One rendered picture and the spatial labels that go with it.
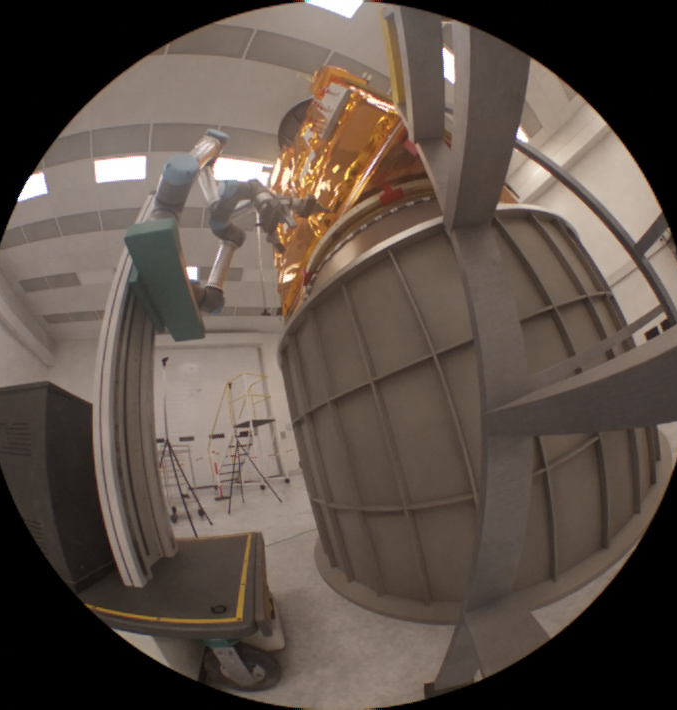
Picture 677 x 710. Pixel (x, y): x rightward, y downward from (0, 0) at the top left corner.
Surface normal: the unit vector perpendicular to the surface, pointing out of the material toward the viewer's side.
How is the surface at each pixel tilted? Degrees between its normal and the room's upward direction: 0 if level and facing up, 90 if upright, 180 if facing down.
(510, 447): 93
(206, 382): 90
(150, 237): 180
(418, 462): 90
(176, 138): 180
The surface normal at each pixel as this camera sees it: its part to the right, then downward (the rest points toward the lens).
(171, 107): 0.23, 0.91
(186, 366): 0.44, -0.41
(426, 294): -0.47, -0.20
